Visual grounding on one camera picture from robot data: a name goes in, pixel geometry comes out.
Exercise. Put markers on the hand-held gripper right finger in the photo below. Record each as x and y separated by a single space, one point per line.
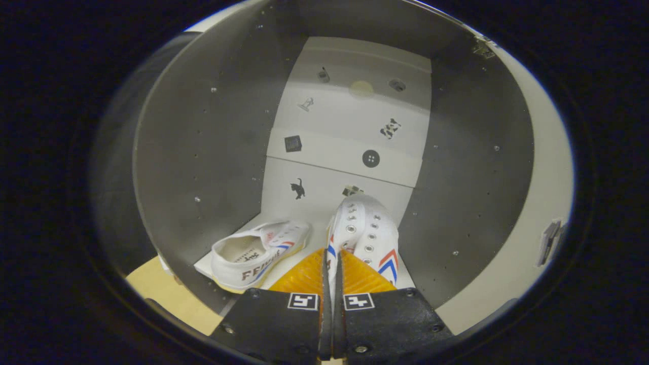
390 324

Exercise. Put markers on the grey shoe cabinet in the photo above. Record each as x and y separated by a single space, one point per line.
203 152

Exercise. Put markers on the white canvas shoe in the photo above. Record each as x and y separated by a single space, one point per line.
365 228
243 258

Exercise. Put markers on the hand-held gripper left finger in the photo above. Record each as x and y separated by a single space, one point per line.
274 324

